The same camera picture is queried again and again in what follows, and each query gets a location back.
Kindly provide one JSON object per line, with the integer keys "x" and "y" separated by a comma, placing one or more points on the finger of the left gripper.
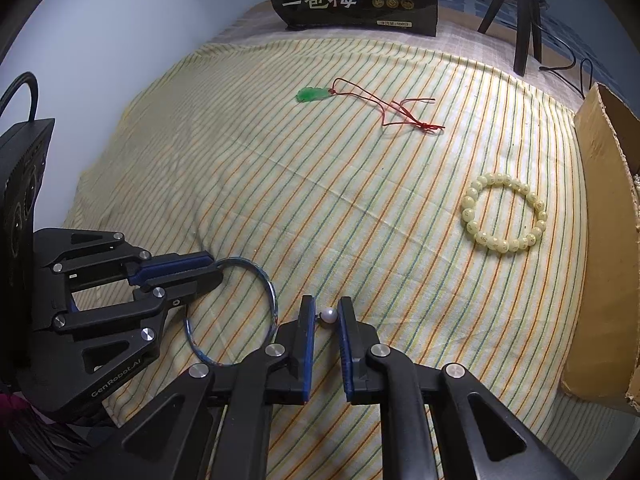
{"x": 109, "y": 267}
{"x": 154, "y": 299}

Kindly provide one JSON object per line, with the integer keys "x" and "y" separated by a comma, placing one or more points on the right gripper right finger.
{"x": 436, "y": 424}

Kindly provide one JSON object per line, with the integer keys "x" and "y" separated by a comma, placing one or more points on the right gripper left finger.
{"x": 213, "y": 422}

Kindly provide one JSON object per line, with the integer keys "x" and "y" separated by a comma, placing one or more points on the brown cardboard box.
{"x": 603, "y": 363}

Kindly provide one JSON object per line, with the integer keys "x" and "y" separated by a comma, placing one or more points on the yellow striped cloth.
{"x": 444, "y": 197}

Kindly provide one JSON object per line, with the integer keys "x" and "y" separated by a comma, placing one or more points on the black camera box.
{"x": 24, "y": 149}

